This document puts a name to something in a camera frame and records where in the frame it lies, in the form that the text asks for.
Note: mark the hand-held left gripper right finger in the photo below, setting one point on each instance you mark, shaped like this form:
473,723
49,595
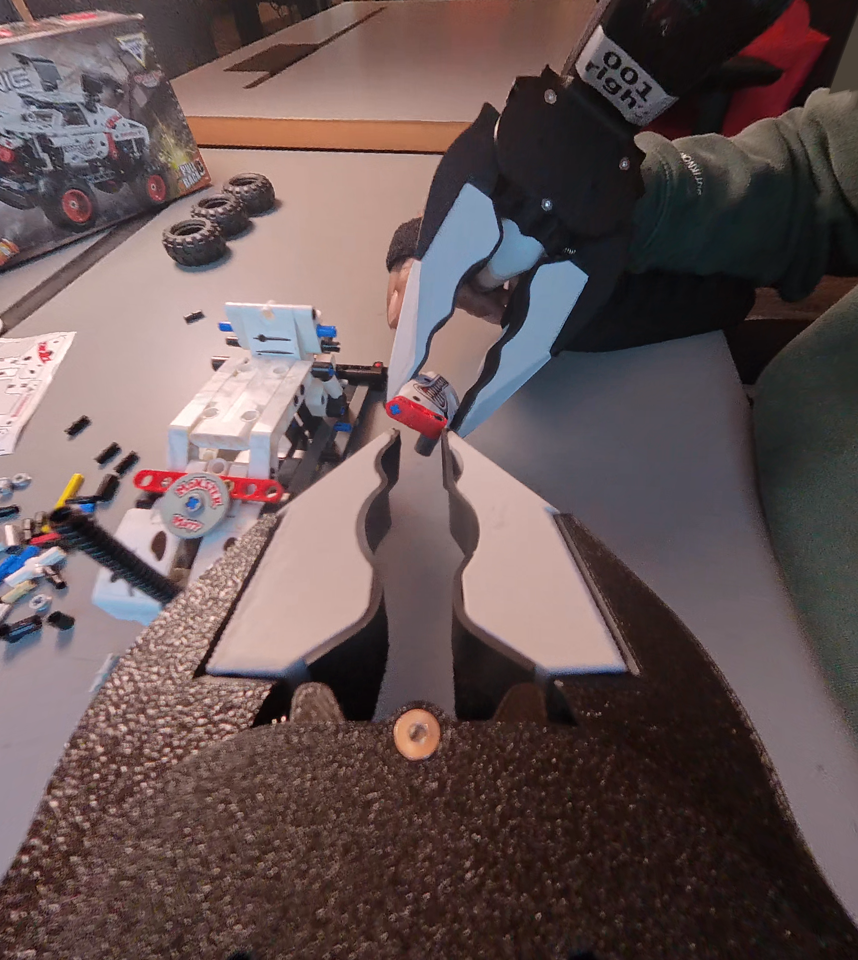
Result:
541,592

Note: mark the black table mat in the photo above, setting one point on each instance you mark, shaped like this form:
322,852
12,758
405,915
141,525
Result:
286,49

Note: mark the person's right forearm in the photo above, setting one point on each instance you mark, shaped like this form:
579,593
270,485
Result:
736,187

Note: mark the black toy tyre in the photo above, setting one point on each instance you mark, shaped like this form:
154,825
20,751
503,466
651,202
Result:
250,191
192,241
220,212

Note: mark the printed toy truck box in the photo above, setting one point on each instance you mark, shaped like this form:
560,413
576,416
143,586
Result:
61,135

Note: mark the person's right hand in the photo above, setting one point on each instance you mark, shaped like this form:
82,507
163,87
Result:
485,306

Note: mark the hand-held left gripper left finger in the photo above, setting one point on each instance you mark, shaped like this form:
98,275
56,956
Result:
301,592

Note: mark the red chair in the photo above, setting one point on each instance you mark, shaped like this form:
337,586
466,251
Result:
774,67

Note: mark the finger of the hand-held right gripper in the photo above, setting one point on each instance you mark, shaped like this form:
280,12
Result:
534,337
436,285

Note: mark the red toy connector assembly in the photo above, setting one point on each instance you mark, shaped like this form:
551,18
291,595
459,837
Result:
414,416

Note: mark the white black toy truck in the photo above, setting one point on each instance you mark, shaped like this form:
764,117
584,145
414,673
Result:
233,397

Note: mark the printed sticker sheet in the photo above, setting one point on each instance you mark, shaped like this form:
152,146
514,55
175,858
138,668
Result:
1,390

